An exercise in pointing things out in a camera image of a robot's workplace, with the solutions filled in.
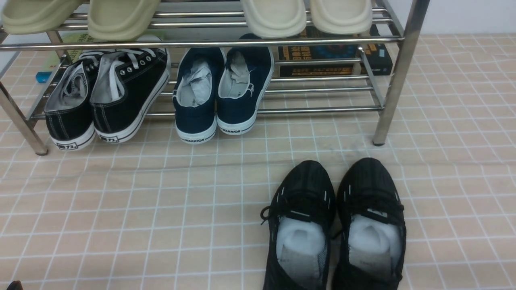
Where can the black knit sneaker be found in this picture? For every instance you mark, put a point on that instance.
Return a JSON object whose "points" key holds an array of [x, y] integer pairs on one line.
{"points": [[373, 234], [299, 218]]}

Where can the silver metal shoe rack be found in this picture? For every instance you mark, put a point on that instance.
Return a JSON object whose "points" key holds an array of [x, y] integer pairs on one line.
{"points": [[406, 39]]}

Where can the navy Warrior sneaker right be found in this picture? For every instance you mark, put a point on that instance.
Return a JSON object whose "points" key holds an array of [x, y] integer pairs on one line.
{"points": [[247, 74]]}

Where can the navy warrior sneaker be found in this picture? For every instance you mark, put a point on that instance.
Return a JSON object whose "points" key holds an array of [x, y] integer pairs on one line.
{"points": [[247, 74], [195, 92]]}

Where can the navy Warrior sneaker left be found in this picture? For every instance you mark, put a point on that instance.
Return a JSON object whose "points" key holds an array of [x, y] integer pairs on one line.
{"points": [[195, 92]]}

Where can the black book box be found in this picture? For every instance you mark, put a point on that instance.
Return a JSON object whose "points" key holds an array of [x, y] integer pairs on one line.
{"points": [[377, 55]]}

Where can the cream slipper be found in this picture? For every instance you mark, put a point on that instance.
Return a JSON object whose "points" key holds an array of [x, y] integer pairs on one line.
{"points": [[275, 18], [341, 17]]}

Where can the black canvas sneaker right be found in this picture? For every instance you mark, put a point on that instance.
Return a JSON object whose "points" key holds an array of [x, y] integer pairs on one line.
{"points": [[128, 82]]}

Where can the black canvas sneaker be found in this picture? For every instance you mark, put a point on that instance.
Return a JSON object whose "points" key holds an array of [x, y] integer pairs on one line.
{"points": [[128, 82], [67, 111]]}

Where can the cream slipper far right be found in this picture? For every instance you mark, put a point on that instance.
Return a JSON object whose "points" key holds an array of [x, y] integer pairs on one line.
{"points": [[341, 17]]}

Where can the black canvas sneaker left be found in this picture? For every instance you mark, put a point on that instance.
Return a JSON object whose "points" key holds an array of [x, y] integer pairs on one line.
{"points": [[67, 111]]}

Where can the olive green slipper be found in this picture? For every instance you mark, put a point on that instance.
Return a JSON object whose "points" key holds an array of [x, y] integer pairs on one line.
{"points": [[120, 20], [21, 17]]}

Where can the small blue box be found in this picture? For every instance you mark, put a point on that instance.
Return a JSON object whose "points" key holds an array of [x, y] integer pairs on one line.
{"points": [[42, 77]]}

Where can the olive green slipper far left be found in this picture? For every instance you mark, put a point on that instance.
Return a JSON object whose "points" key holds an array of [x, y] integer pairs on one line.
{"points": [[21, 17]]}

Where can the black object bottom corner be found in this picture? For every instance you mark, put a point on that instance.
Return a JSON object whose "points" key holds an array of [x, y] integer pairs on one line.
{"points": [[15, 285]]}

